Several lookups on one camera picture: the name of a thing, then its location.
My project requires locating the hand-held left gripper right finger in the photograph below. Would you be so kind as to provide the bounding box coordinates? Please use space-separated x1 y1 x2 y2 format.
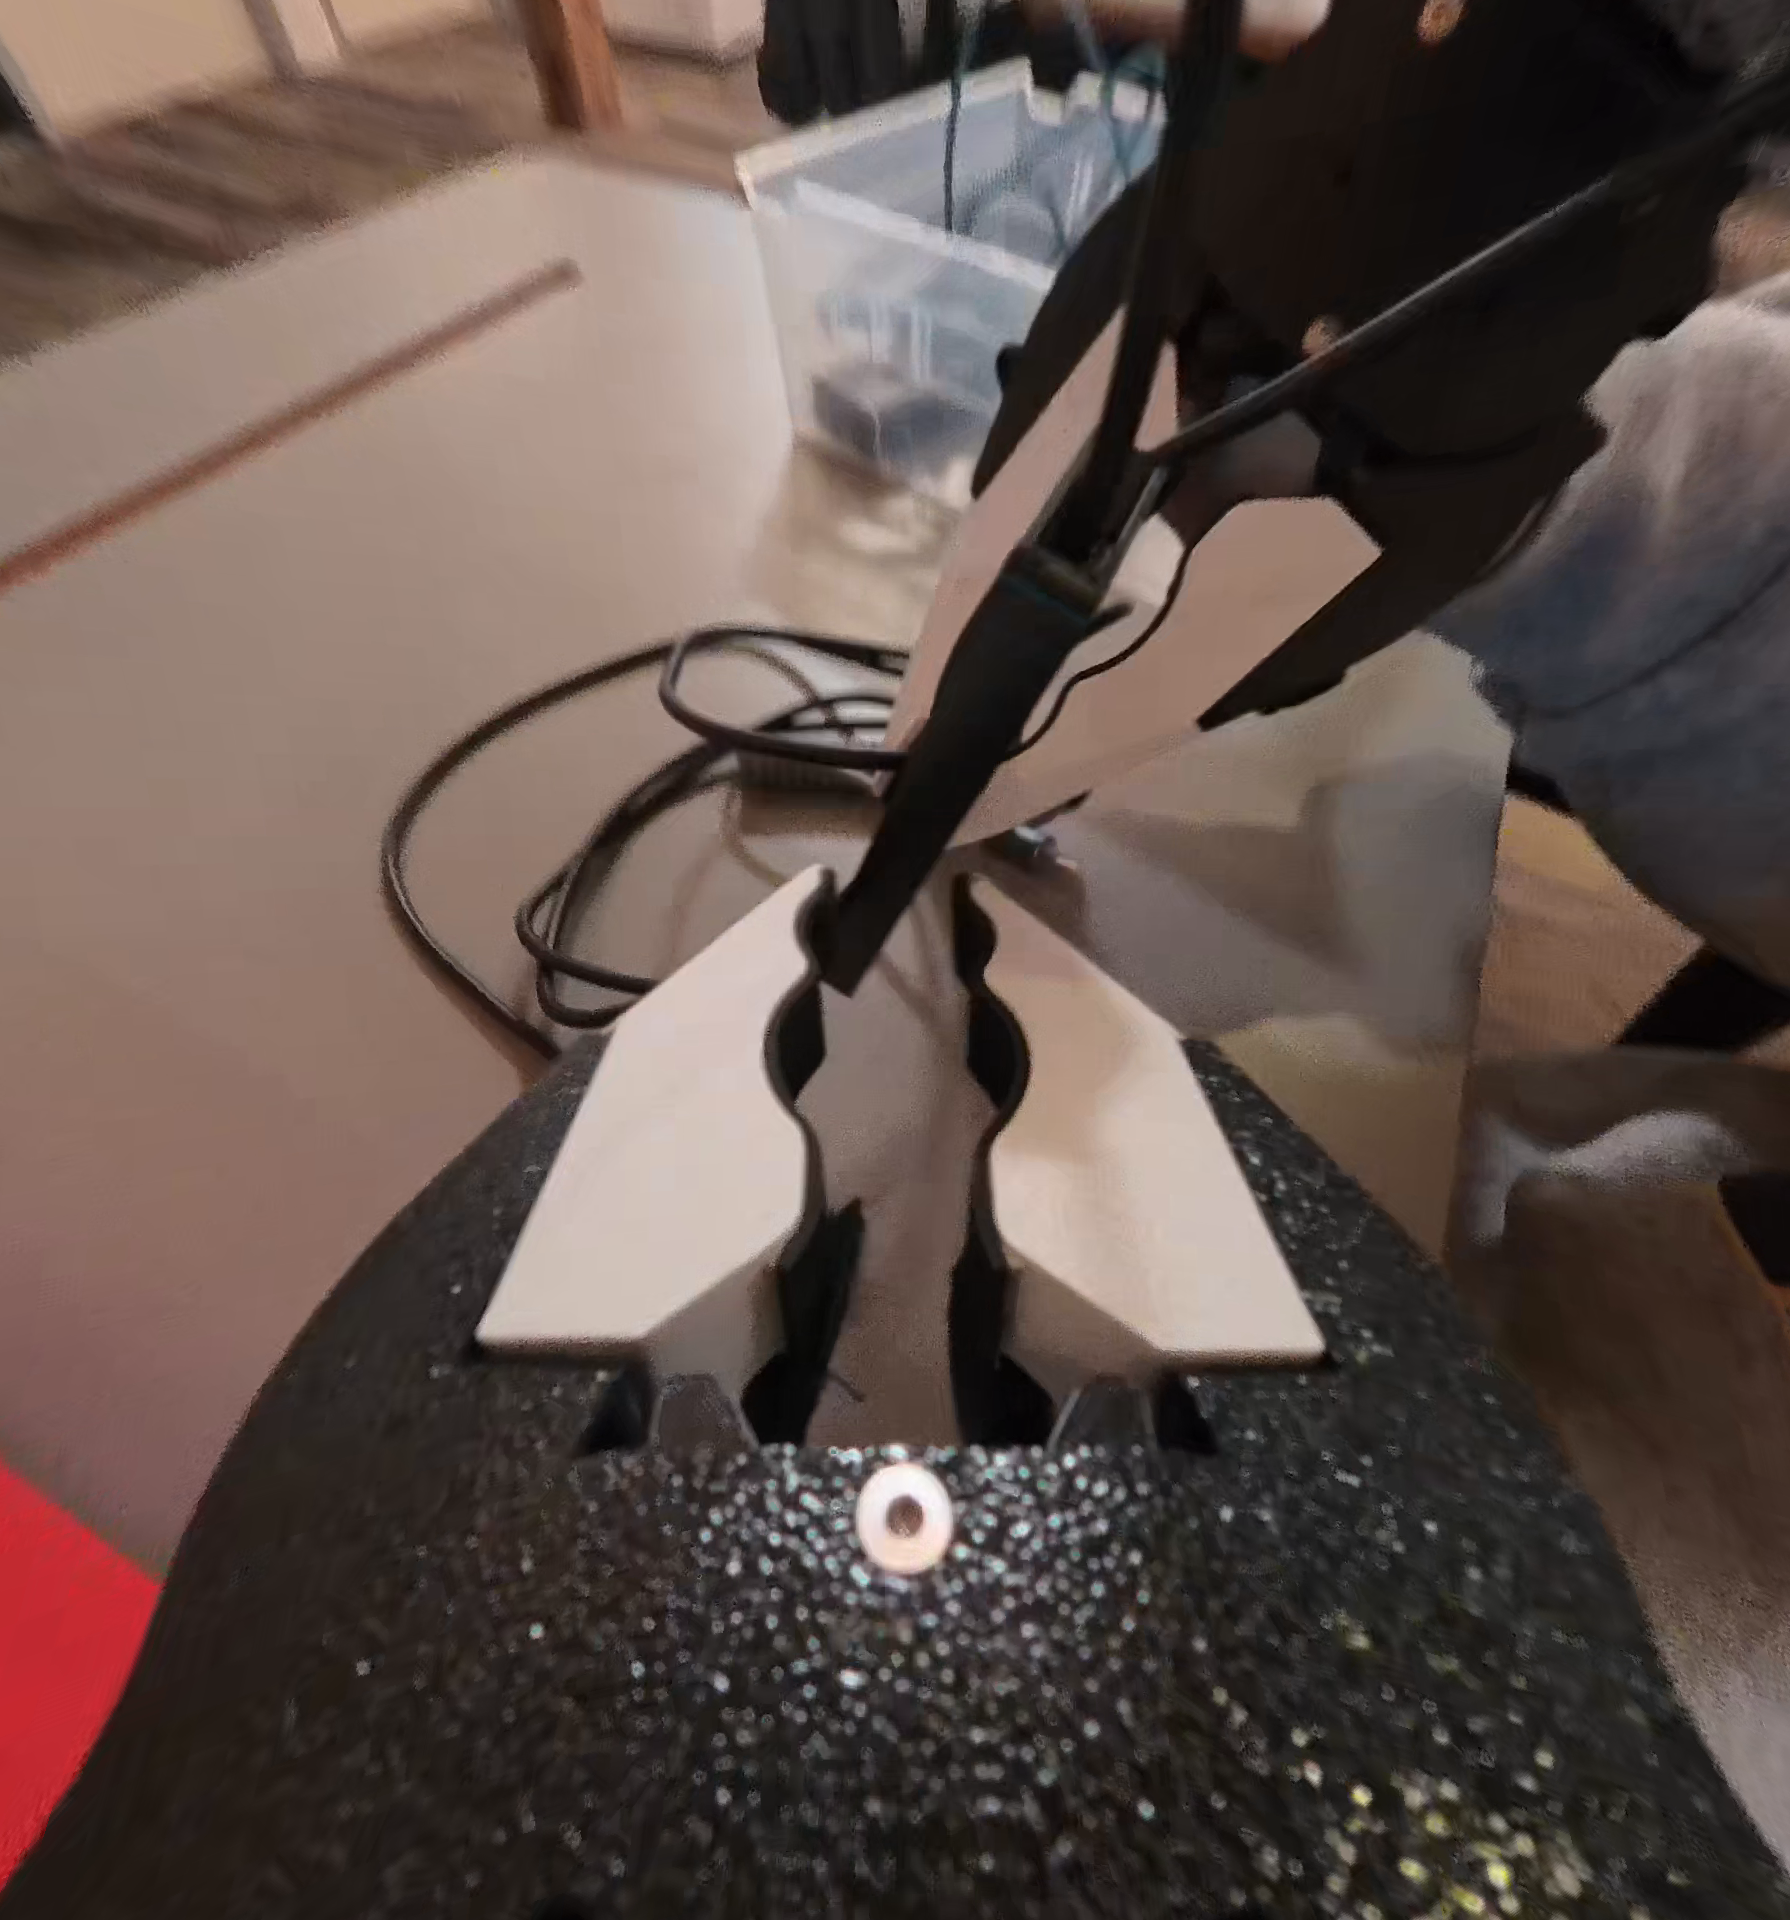
949 875 1329 1447

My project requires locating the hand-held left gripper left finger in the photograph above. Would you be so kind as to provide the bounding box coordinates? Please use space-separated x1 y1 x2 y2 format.
473 864 869 1447

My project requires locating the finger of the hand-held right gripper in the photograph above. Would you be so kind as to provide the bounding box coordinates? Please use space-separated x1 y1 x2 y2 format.
886 318 1157 783
962 495 1390 859

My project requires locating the black usb cable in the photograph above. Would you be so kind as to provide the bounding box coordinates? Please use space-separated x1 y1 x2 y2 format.
820 0 1790 1001

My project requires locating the person's right forearm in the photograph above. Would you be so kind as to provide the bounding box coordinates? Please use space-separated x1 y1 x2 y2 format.
1434 255 1790 978

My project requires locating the clear plastic container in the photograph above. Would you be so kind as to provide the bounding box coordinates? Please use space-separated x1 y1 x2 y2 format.
735 60 1182 487

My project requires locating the red mat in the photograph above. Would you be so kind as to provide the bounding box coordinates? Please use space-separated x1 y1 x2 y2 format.
0 1411 166 1920

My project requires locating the black coiled cable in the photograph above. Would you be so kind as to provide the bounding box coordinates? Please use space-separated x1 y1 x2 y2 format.
383 622 912 1062

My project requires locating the brown wooden post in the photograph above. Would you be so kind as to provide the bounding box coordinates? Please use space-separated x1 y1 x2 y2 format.
517 0 629 135

